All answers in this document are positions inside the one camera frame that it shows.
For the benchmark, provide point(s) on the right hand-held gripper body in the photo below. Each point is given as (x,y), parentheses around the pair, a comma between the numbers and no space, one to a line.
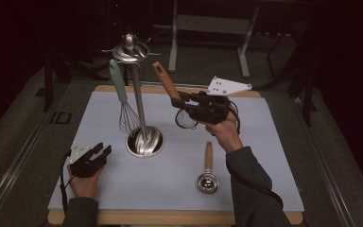
(211,110)

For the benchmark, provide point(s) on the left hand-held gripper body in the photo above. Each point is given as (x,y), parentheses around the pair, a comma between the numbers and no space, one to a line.
(83,165)

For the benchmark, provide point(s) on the steel utensil rack stand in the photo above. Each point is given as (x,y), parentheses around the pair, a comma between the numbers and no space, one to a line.
(138,94)

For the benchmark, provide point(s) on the person's left hand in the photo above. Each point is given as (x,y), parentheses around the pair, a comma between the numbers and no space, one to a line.
(85,187)

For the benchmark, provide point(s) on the person's right hand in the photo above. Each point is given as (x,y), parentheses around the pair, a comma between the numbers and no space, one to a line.
(225,135)

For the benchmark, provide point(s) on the black metal stand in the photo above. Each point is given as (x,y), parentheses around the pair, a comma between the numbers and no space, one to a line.
(307,104)

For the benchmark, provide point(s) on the black floor bracket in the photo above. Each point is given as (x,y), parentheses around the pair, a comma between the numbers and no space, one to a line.
(60,117)

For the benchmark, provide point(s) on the grey metal stand frame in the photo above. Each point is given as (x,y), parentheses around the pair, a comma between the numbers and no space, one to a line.
(214,24)

